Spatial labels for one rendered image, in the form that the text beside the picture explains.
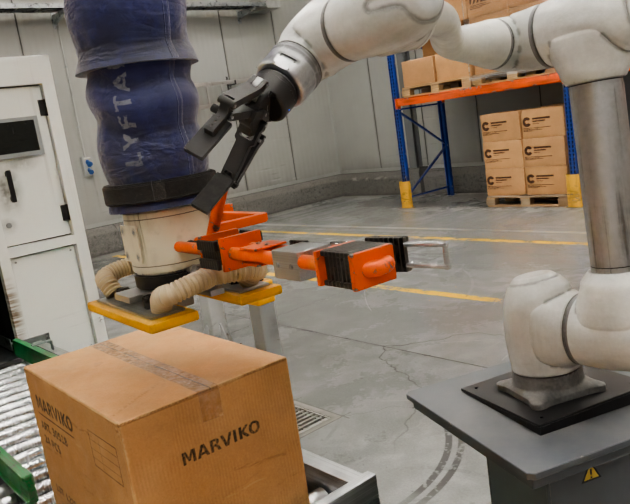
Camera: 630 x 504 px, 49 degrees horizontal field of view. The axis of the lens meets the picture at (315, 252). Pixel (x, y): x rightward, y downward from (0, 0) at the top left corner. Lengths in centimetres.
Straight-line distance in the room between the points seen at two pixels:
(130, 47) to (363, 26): 50
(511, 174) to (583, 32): 800
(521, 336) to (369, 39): 82
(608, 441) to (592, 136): 60
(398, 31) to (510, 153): 838
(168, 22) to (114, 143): 25
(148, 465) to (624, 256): 101
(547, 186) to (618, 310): 771
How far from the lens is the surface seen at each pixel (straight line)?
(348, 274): 93
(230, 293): 140
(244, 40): 1242
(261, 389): 154
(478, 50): 143
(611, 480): 175
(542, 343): 158
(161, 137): 135
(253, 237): 122
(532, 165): 922
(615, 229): 147
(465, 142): 1140
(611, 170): 146
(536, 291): 157
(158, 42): 137
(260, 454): 158
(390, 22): 100
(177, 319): 130
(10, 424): 284
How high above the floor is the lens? 145
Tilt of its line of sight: 10 degrees down
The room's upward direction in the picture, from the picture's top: 9 degrees counter-clockwise
